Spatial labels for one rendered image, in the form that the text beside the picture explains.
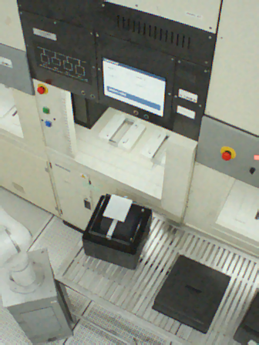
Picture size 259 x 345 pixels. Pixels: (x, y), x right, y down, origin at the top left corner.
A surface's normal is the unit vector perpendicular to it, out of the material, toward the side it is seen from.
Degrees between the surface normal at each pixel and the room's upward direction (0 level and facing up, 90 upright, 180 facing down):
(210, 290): 0
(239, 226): 0
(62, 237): 0
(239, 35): 90
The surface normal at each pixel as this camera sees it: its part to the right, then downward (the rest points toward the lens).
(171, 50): -0.48, 0.70
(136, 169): 0.00, -0.61
